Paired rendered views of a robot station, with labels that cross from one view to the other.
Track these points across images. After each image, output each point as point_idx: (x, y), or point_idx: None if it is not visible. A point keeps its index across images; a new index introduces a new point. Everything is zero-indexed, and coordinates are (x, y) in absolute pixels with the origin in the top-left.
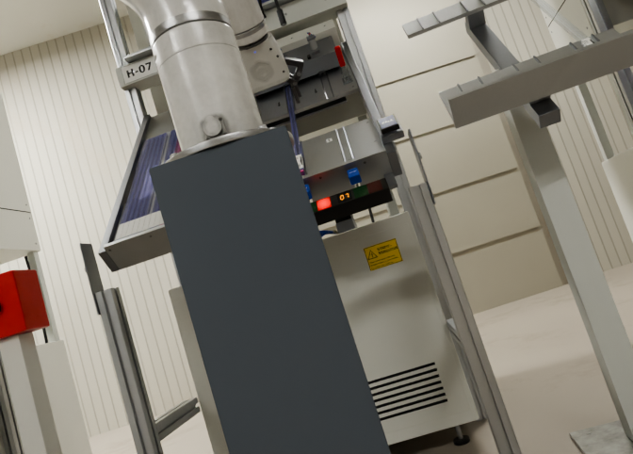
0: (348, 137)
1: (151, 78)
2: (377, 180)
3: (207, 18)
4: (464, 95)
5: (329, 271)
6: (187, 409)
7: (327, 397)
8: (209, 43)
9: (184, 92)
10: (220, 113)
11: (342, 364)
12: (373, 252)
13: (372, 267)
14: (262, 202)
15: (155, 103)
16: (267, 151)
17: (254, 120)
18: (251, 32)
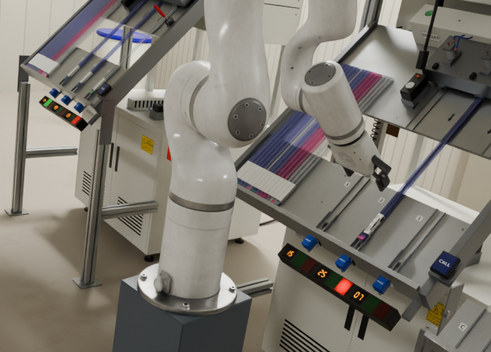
0: (432, 231)
1: None
2: (390, 306)
3: (193, 208)
4: (436, 344)
5: None
6: (256, 291)
7: None
8: (185, 227)
9: (163, 244)
10: (172, 275)
11: None
12: (437, 309)
13: (429, 318)
14: (155, 351)
15: None
16: (169, 328)
17: (197, 287)
18: (335, 139)
